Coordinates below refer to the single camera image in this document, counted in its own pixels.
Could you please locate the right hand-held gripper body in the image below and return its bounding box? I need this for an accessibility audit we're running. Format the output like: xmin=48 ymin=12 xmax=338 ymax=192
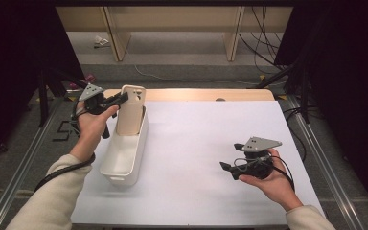
xmin=231 ymin=136 xmax=283 ymax=180

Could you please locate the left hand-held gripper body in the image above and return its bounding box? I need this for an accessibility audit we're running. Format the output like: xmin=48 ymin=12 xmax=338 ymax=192
xmin=78 ymin=83 xmax=111 ymax=140

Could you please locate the beige phone case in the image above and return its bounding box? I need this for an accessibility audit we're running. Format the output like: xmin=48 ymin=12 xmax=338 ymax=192
xmin=115 ymin=83 xmax=148 ymax=137

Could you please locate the white plastic storage basket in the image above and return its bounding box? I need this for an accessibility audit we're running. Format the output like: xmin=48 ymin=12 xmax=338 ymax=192
xmin=100 ymin=104 xmax=150 ymax=188

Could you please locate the person's right hand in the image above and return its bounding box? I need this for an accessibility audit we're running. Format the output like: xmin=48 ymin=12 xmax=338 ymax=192
xmin=239 ymin=157 xmax=303 ymax=212

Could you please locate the person's left hand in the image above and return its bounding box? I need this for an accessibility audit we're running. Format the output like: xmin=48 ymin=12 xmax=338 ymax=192
xmin=70 ymin=103 xmax=120 ymax=163

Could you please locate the pink object on floor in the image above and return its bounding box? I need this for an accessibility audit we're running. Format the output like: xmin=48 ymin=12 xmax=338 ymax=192
xmin=68 ymin=73 xmax=98 ymax=91

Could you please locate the black metal stand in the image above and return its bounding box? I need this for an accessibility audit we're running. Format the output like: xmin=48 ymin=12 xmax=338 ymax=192
xmin=37 ymin=67 xmax=88 ymax=128
xmin=256 ymin=60 xmax=311 ymax=125

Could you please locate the crumpled white paper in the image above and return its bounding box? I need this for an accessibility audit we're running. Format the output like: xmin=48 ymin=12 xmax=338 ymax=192
xmin=93 ymin=34 xmax=111 ymax=50

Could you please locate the black curtain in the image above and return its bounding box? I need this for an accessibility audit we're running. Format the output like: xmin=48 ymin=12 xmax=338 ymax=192
xmin=273 ymin=0 xmax=368 ymax=219
xmin=0 ymin=0 xmax=85 ymax=164

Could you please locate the wooden shelf unit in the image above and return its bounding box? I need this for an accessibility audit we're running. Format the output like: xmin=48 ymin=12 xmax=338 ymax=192
xmin=55 ymin=6 xmax=294 ymax=63

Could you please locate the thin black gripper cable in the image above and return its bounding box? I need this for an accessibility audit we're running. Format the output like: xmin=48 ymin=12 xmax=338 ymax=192
xmin=266 ymin=153 xmax=296 ymax=194

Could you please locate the metal floor rail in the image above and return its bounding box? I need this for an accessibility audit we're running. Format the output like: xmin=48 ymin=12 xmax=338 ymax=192
xmin=0 ymin=97 xmax=65 ymax=230
xmin=283 ymin=95 xmax=367 ymax=230

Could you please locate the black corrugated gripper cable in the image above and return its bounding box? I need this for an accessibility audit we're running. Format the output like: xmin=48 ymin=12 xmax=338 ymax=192
xmin=33 ymin=152 xmax=97 ymax=194

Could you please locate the black cable bundle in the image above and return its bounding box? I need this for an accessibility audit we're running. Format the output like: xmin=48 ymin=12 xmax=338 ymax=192
xmin=239 ymin=6 xmax=289 ymax=75

